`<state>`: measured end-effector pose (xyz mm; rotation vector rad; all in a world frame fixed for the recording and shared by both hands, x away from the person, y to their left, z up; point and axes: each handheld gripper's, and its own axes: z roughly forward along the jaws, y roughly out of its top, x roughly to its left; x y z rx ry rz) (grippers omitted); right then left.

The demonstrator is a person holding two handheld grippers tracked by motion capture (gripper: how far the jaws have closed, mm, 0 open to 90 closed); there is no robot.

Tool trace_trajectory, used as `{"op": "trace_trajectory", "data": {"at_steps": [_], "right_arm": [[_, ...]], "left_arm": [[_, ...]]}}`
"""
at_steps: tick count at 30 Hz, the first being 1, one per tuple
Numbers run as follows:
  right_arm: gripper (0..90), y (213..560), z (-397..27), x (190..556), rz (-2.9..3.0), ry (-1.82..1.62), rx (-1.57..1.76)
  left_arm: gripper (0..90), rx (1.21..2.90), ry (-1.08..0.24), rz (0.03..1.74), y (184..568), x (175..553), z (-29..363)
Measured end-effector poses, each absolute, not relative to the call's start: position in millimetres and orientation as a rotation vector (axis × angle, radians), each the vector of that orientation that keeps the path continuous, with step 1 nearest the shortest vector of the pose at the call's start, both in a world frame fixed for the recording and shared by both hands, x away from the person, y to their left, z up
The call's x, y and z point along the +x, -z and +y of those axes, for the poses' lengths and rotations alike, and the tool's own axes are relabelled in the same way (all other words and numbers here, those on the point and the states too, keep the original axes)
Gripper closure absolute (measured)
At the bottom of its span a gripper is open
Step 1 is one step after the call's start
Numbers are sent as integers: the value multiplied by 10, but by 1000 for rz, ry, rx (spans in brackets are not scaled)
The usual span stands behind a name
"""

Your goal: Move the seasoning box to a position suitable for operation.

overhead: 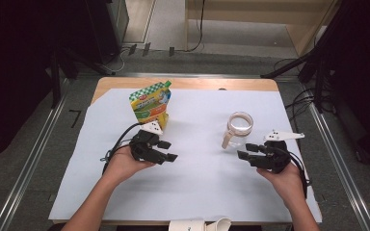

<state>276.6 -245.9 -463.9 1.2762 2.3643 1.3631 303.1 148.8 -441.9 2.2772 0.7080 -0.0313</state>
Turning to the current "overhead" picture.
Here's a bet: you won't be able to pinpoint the white paper sheet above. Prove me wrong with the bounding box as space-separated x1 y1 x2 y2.
48 88 323 224

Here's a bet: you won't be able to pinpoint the black hanging cable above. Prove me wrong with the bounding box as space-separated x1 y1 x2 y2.
186 0 206 53

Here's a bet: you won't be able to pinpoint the yellow green spout pouch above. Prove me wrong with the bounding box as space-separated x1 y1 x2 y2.
128 80 172 131

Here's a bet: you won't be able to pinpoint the dark curtain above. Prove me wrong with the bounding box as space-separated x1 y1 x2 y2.
0 0 91 167
317 0 370 167

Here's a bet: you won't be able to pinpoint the white plastic object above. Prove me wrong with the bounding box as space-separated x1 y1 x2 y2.
168 218 232 231

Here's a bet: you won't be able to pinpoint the hand-held gripper black cable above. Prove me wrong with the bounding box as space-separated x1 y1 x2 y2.
100 122 143 176
277 147 312 198

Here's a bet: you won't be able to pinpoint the person's right hand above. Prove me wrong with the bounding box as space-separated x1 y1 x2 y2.
256 162 306 206

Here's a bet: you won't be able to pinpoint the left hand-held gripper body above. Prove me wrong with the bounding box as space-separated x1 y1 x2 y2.
128 119 168 166

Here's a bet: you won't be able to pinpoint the black cabinet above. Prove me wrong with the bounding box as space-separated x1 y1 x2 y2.
85 0 130 64

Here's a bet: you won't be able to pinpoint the metal floor rail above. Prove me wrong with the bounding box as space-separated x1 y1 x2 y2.
0 92 69 231
307 102 370 231

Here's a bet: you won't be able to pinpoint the white floor cable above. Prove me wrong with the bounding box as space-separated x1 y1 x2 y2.
109 47 127 73

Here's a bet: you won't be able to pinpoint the left hand-held gripper black cable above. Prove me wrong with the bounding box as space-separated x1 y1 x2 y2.
100 122 143 176

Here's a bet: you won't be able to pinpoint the light wooden shelf unit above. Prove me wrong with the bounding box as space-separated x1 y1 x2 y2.
184 0 341 57

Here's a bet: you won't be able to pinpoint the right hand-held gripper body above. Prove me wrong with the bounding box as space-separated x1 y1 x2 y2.
256 129 305 175

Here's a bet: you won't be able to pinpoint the right hand-held gripper black cable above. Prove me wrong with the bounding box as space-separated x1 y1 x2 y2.
277 147 312 198

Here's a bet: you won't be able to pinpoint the person's left hand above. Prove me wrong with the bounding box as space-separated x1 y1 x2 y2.
104 146 157 188

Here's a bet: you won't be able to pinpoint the black floor cables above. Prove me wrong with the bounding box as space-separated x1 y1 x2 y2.
283 88 323 136

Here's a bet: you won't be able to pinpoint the wooden table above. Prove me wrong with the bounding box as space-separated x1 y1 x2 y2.
51 76 323 225

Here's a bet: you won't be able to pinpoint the black metal stand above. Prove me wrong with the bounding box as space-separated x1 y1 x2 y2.
49 44 117 109
259 32 338 114

